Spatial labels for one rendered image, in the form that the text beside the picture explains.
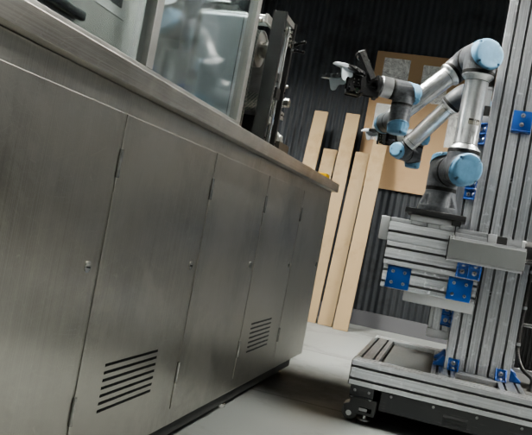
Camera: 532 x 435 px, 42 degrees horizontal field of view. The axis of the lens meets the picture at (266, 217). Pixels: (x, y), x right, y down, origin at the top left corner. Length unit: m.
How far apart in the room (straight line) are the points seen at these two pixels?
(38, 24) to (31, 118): 0.14
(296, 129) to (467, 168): 3.39
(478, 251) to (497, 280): 0.34
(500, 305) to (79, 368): 1.90
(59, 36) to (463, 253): 1.79
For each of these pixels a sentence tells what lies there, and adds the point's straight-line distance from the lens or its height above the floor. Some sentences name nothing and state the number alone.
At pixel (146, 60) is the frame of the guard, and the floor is 0.94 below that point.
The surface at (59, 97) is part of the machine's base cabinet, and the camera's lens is 1.17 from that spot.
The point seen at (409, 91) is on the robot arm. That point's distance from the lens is 2.56.
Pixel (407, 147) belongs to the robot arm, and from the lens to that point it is 3.37.
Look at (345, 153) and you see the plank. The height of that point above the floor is 1.31.
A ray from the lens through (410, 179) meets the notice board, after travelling 5.62.
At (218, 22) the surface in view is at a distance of 1.85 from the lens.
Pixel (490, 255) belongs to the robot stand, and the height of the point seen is 0.69.
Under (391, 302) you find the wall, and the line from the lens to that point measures 5.64.
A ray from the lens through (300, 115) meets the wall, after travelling 5.86.
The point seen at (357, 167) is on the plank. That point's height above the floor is 1.22.
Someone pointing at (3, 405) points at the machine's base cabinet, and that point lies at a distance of 1.22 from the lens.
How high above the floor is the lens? 0.66
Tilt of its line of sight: 1 degrees up
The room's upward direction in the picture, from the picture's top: 11 degrees clockwise
